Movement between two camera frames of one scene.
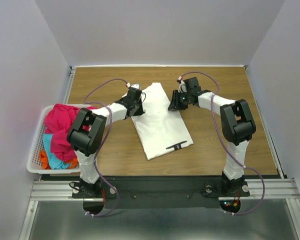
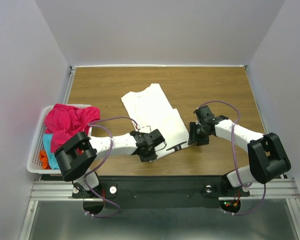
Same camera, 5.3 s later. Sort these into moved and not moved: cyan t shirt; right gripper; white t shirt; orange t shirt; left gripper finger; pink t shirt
Moved: left gripper finger; right gripper
Not moved: cyan t shirt; orange t shirt; white t shirt; pink t shirt
